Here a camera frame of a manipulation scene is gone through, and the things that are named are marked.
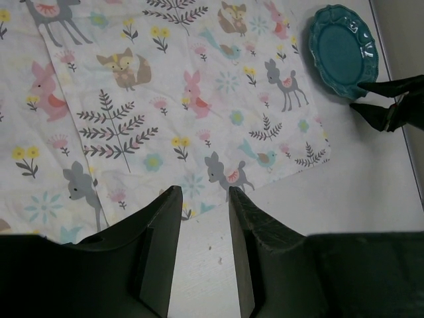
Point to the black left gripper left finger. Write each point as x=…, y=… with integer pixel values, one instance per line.
x=125, y=270

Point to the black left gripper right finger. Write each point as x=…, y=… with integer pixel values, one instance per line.
x=281, y=273

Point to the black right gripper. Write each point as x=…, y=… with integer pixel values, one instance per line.
x=407, y=110

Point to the teal ceramic plate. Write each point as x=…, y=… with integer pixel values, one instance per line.
x=344, y=50

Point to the animal print cloth napkin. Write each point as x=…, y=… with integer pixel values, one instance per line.
x=105, y=104

